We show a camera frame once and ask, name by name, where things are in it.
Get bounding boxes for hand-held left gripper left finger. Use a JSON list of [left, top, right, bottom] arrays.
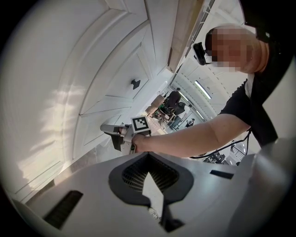
[[108, 153, 149, 206]]

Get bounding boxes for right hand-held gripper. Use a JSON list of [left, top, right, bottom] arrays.
[[100, 115, 153, 155]]

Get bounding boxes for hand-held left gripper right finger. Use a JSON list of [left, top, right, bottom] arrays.
[[147, 152, 194, 206]]

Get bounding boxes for white panelled drawer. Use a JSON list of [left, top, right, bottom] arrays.
[[79, 41, 156, 116]]

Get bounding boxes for person's right forearm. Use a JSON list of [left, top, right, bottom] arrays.
[[132, 120, 224, 158]]

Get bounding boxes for white cabinet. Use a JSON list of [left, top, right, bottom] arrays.
[[4, 0, 179, 204]]

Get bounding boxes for black office chair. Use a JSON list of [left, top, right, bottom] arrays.
[[165, 91, 187, 116]]

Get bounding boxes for long ceiling light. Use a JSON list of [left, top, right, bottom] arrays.
[[194, 80, 212, 100]]

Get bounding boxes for black t-shirt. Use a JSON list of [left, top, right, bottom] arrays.
[[217, 0, 296, 149]]

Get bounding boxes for wooden worktop edge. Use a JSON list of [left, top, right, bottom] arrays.
[[168, 0, 205, 73]]

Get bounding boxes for person's head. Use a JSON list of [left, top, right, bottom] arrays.
[[204, 23, 271, 75]]

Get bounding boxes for black cable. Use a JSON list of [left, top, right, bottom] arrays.
[[189, 128, 252, 159]]

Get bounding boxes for black head camera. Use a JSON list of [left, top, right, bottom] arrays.
[[193, 42, 213, 67]]

